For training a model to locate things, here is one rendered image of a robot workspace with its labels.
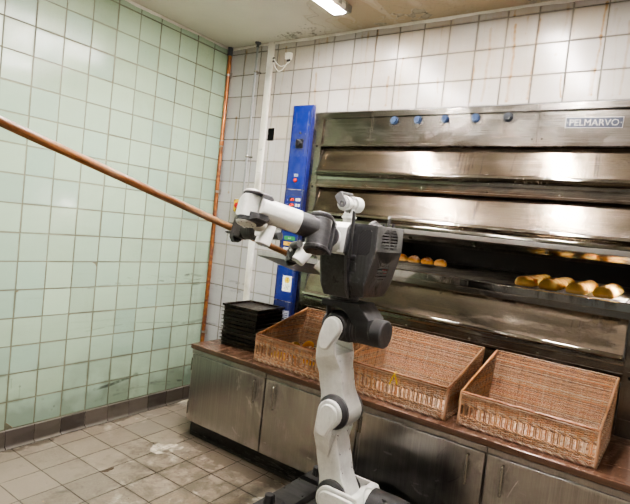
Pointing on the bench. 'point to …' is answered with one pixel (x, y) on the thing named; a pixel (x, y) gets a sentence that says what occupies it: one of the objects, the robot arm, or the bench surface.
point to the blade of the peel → (290, 266)
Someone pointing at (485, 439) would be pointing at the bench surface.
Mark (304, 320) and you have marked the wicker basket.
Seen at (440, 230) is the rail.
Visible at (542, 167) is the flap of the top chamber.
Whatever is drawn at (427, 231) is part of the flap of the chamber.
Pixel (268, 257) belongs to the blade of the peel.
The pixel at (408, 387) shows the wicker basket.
